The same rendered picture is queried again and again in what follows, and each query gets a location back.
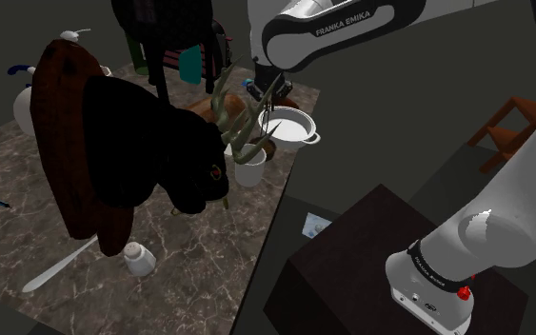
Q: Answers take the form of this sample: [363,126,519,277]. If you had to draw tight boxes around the mounted black deer head trophy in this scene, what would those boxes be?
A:
[30,38,283,258]

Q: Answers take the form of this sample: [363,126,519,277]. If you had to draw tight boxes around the dark robot stand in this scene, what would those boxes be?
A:
[262,183,529,335]

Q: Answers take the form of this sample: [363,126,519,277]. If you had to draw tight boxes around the white bottle with blue nozzle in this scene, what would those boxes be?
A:
[7,64,37,138]

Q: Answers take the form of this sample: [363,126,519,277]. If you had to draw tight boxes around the white cup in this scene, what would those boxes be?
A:
[233,142,268,188]

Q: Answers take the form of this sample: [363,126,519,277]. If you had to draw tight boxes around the brown wooden chair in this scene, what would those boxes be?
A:
[466,93,536,175]

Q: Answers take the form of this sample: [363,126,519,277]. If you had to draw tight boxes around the pale paper sheet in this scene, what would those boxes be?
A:
[301,211,333,240]

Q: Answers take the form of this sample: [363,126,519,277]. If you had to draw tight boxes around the small white spouted object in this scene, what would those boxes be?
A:
[58,28,92,44]

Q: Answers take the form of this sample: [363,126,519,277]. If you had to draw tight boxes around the white pot with handles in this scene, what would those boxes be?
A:
[257,105,322,150]

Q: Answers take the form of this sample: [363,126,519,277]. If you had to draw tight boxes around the brown wooden board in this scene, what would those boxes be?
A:
[185,91,249,129]

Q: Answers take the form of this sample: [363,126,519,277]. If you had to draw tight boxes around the white salt shaker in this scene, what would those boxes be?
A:
[123,241,158,278]

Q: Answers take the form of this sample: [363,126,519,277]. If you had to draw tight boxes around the chair draped with dark clothes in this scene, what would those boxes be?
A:
[110,0,234,101]

